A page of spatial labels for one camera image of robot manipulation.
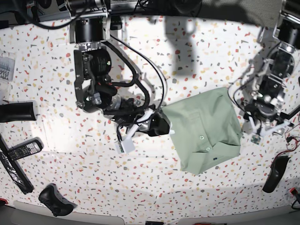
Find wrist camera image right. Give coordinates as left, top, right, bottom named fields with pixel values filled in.
left=251, top=134, right=261, bottom=145

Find small black stick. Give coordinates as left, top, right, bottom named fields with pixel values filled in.
left=280, top=105, right=300, bottom=120

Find grey monitor stand base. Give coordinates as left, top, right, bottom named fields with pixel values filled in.
left=110, top=15, right=122, bottom=30

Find black TV remote control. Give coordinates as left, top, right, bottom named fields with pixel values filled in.
left=8, top=138, right=44, bottom=161

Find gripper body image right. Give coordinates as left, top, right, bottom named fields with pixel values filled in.
left=244, top=97, right=294, bottom=138

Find black game controller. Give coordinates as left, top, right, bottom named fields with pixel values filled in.
left=38, top=184, right=74, bottom=217

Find green T-shirt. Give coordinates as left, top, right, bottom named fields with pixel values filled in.
left=162, top=88, right=242, bottom=175

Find long black bar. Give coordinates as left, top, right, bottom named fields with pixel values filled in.
left=0, top=136, right=34, bottom=195

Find black curved handle right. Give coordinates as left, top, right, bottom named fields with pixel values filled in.
left=262, top=156, right=290, bottom=193

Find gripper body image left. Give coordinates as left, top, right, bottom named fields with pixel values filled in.
left=104, top=98, right=145, bottom=141

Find clear plastic parts bag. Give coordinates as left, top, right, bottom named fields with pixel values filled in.
left=0, top=50, right=15, bottom=104

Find red and black wires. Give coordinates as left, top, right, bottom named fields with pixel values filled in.
left=273, top=121, right=300, bottom=165

